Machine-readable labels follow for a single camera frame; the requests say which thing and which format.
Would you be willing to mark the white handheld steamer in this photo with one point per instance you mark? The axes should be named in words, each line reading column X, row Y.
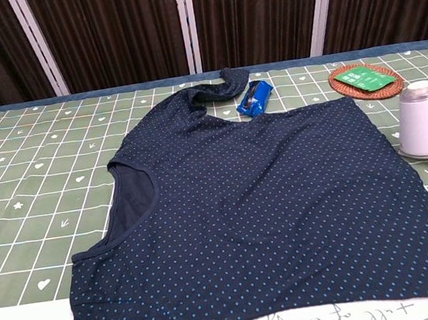
column 424, row 122

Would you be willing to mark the navy polka dot t-shirt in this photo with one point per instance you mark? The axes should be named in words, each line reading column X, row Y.
column 243, row 211

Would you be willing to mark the green checkered tablecloth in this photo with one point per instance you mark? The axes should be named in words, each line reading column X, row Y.
column 24, row 171

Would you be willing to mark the round woven brown coaster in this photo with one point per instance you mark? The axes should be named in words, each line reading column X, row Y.
column 385, row 93

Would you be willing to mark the green sachet packet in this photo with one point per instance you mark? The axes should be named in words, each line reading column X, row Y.
column 366, row 78

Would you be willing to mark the blue snack packet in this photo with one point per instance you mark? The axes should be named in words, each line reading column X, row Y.
column 255, row 98

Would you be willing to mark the blue table pad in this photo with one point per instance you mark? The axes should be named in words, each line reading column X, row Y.
column 111, row 89

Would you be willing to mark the white partition frame post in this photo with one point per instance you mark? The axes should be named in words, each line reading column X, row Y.
column 188, row 26
column 322, row 6
column 42, row 48

